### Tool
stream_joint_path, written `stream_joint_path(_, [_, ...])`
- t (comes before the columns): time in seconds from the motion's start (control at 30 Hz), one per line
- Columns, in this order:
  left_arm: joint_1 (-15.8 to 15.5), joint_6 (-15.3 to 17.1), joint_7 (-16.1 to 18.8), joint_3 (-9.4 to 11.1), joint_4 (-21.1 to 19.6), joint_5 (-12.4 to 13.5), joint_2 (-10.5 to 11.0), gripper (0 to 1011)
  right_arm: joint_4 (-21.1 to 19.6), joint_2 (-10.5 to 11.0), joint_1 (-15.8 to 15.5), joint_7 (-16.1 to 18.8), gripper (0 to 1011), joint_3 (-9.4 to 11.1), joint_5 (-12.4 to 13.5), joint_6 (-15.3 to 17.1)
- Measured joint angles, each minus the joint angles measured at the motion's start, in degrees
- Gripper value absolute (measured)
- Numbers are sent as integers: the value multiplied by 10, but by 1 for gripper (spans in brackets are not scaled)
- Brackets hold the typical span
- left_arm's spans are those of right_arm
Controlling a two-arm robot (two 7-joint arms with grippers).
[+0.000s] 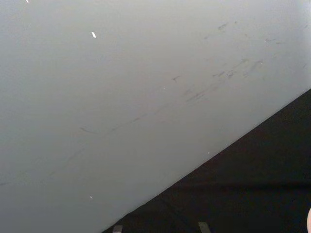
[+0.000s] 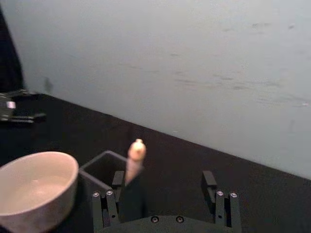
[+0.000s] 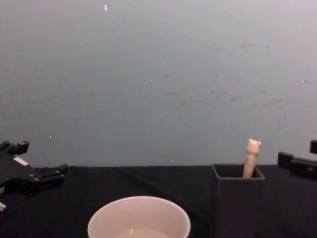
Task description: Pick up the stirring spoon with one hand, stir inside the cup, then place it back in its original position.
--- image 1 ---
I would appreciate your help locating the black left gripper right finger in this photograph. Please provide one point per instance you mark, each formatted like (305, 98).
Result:
(204, 227)

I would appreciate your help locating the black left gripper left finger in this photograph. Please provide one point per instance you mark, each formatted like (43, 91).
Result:
(118, 229)

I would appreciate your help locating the black table cloth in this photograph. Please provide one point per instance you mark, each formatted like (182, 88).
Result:
(243, 189)

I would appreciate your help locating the roll of white tape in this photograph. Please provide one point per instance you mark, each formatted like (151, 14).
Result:
(309, 222)

